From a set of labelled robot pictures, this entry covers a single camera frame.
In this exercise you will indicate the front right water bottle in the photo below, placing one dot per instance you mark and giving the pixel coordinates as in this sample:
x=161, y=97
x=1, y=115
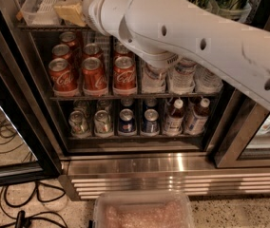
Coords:
x=206, y=81

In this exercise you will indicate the silver-green can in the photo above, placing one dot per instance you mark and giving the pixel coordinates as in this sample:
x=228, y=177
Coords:
x=102, y=124
x=78, y=124

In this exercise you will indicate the front right silver-green can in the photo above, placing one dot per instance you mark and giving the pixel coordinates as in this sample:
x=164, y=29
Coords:
x=102, y=124

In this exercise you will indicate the rear left coca-cola can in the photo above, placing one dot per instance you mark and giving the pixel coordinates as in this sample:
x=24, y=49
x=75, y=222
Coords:
x=70, y=39

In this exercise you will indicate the brown tea bottle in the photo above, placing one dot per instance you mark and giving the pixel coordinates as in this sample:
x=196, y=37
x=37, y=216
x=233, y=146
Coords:
x=197, y=117
x=173, y=118

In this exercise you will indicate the water bottle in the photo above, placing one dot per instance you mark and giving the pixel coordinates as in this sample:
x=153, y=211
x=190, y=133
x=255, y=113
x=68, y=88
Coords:
x=153, y=80
x=206, y=81
x=181, y=77

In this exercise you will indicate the clear plastic bin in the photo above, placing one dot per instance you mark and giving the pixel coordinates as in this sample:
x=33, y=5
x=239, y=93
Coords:
x=143, y=209

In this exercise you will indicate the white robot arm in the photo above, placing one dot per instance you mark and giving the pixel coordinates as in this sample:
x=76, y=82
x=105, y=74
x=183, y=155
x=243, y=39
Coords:
x=162, y=32

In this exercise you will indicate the green bamboo can right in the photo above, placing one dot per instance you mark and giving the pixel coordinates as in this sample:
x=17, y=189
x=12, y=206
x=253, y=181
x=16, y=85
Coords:
x=231, y=2

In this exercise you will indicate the front middle water bottle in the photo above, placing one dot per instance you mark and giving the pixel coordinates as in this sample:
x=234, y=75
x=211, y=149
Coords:
x=181, y=77

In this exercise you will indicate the left brown tea bottle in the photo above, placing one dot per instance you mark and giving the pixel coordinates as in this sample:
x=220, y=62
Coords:
x=173, y=118

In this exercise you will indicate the front middle coca-cola can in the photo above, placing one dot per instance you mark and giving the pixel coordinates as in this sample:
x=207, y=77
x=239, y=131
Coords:
x=94, y=76

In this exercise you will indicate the open glass fridge door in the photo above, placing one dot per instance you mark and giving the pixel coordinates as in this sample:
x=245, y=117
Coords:
x=24, y=148

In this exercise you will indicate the white empty shelf tray left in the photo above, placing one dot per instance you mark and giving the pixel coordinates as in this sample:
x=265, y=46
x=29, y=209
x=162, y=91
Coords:
x=40, y=13

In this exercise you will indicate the right brown tea bottle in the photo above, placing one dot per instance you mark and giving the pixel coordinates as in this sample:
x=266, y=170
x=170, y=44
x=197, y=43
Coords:
x=197, y=117

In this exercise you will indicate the coca-cola can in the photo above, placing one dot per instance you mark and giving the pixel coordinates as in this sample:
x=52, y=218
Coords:
x=121, y=50
x=70, y=39
x=64, y=51
x=94, y=76
x=65, y=80
x=124, y=76
x=93, y=50

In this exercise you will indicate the front left silver-green can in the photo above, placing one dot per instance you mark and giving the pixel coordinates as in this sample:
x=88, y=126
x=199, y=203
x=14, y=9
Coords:
x=78, y=124

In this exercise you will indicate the front left water bottle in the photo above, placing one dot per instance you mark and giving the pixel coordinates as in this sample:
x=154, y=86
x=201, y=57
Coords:
x=153, y=80

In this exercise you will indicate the stainless fridge base grille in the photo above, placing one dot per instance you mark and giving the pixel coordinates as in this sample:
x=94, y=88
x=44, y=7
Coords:
x=86, y=177

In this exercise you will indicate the right fridge door frame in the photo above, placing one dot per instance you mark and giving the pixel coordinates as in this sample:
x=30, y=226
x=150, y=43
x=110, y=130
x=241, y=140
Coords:
x=241, y=135

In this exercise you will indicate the front right coca-cola can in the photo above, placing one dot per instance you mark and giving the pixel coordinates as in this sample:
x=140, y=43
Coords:
x=124, y=76

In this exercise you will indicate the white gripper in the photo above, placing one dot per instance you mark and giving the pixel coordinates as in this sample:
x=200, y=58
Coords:
x=92, y=8

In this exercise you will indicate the front left pepsi can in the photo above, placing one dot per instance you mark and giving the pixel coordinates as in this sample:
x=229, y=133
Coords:
x=127, y=124

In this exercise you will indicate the front right pepsi can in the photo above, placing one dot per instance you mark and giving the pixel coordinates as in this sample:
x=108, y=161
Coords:
x=151, y=122

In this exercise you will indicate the pepsi can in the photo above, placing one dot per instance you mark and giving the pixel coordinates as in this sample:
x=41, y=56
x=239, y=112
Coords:
x=127, y=124
x=151, y=122

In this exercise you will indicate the front left coca-cola can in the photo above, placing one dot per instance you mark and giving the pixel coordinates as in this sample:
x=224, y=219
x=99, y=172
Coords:
x=65, y=80

